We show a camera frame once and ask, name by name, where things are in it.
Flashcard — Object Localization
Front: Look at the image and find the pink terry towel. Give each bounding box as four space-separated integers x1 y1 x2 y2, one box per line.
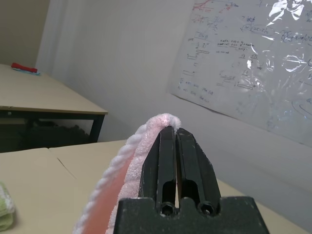
73 112 182 234

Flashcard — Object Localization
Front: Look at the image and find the red folded cloth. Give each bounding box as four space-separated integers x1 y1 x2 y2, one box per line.
11 62 39 74

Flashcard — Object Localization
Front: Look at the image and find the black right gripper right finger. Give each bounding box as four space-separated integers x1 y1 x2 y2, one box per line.
176 128 222 216

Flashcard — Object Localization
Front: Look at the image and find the written whiteboard sheet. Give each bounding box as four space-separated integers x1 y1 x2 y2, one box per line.
167 0 312 148

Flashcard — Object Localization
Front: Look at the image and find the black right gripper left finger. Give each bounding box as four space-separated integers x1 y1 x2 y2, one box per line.
138 126 177 215

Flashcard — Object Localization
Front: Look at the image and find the pale blue folded cloth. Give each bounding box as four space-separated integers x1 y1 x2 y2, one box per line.
12 68 42 77

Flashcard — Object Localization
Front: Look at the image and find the green terry towel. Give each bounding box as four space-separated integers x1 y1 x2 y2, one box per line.
0 180 17 231

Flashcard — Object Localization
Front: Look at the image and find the side table with black frame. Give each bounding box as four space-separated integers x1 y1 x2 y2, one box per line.
0 63 109 147

